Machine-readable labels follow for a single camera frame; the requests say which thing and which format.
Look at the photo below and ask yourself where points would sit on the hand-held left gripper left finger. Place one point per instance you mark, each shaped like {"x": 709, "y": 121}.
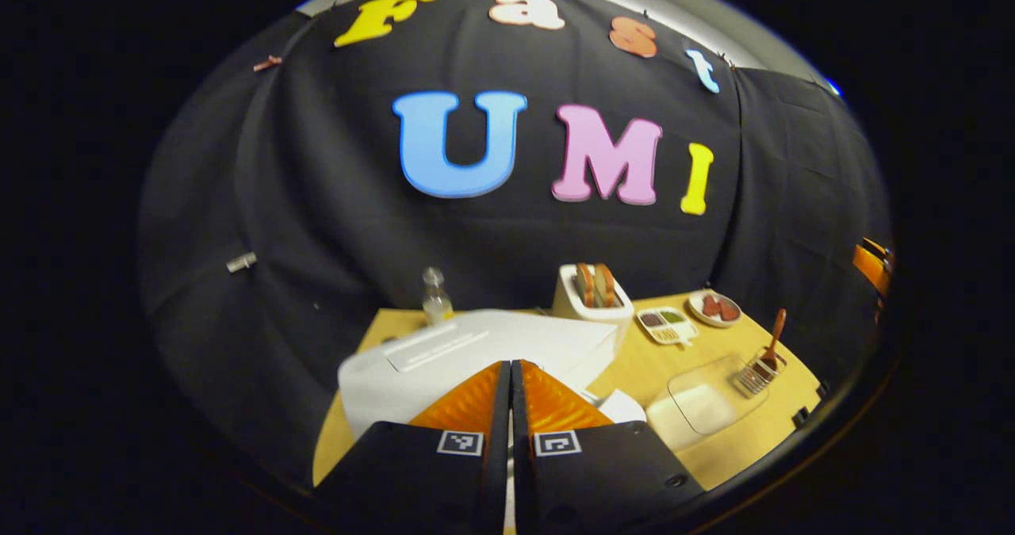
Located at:
{"x": 496, "y": 456}

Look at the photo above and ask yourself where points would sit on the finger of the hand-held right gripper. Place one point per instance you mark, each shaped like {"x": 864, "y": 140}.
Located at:
{"x": 871, "y": 267}

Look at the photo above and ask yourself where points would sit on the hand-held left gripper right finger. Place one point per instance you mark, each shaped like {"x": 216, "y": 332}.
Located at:
{"x": 522, "y": 456}

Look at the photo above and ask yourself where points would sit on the brown wooden spoon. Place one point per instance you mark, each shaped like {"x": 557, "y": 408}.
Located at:
{"x": 775, "y": 333}

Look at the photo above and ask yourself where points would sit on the white rice cooker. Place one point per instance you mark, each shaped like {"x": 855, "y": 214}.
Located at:
{"x": 515, "y": 337}

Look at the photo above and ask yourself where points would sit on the metal chopstick holder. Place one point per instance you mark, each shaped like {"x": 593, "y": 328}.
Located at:
{"x": 753, "y": 378}

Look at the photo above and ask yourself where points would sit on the clear box of rice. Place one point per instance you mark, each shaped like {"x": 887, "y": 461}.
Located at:
{"x": 702, "y": 404}

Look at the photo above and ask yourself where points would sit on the red meat slice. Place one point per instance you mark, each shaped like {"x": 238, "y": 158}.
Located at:
{"x": 728, "y": 310}
{"x": 710, "y": 306}

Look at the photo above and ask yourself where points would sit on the white toaster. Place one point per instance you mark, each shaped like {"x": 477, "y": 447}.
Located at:
{"x": 575, "y": 313}

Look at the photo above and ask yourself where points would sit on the small glass bottle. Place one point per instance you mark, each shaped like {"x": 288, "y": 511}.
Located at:
{"x": 436, "y": 305}

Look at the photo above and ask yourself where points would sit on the round white plate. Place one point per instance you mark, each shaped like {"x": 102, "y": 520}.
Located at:
{"x": 696, "y": 310}

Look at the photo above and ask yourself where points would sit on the toasted bread slice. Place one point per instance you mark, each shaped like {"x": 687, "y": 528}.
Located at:
{"x": 585, "y": 284}
{"x": 605, "y": 284}

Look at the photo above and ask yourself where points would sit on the white divided bean dish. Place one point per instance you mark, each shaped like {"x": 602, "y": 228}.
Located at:
{"x": 668, "y": 326}

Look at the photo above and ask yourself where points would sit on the white clip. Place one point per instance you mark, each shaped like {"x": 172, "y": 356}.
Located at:
{"x": 242, "y": 261}

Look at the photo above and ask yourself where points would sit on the copper clip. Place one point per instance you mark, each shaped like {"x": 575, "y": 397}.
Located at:
{"x": 267, "y": 63}

